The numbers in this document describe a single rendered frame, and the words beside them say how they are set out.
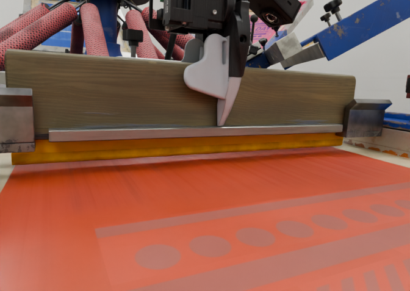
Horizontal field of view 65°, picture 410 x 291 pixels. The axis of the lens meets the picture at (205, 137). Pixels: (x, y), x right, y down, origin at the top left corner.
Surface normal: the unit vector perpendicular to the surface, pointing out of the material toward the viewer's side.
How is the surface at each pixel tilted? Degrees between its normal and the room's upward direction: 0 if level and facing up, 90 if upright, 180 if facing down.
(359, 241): 0
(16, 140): 90
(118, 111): 90
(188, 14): 90
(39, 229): 0
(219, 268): 0
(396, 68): 90
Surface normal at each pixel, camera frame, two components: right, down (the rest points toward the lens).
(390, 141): -0.90, 0.03
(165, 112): 0.44, 0.18
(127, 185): 0.05, -0.98
